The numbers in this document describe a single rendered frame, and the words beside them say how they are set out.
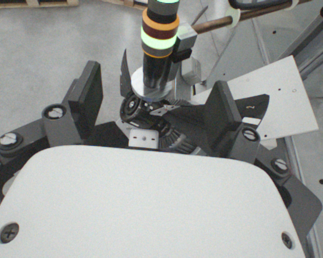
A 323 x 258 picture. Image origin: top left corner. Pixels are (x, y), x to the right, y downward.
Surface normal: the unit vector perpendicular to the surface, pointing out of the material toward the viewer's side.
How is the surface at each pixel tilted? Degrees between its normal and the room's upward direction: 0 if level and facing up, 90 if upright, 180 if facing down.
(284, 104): 50
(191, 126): 38
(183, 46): 90
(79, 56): 0
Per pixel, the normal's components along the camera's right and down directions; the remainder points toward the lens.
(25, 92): 0.14, -0.40
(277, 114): -0.67, -0.34
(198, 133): -0.30, -0.73
